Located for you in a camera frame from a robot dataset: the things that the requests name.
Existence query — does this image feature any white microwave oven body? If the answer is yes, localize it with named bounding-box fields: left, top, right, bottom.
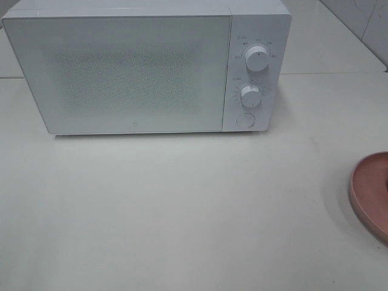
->
left=1, top=1, right=292, bottom=134

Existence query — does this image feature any pink round plate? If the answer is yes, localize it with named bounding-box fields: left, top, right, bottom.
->
left=349, top=152, right=387, bottom=244

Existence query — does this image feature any upper white power knob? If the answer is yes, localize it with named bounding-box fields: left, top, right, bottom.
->
left=243, top=44, right=270, bottom=72

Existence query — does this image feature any round white door button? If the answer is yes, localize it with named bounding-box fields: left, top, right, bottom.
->
left=236, top=113, right=255, bottom=128

